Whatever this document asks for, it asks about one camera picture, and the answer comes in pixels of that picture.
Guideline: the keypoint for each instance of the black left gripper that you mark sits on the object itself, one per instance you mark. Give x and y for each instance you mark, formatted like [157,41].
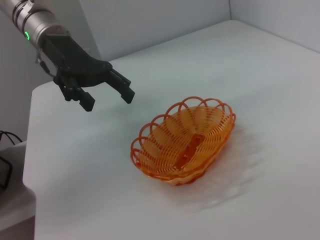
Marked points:
[75,60]

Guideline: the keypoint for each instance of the orange woven plastic basket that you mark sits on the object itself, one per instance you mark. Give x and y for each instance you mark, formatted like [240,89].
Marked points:
[175,140]

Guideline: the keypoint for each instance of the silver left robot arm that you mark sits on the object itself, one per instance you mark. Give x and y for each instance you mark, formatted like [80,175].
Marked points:
[37,20]

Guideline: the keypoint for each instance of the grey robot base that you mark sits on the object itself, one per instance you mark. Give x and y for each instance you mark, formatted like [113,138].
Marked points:
[17,200]

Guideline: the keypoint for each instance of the black box device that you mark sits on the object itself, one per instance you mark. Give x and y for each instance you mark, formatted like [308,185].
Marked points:
[3,172]

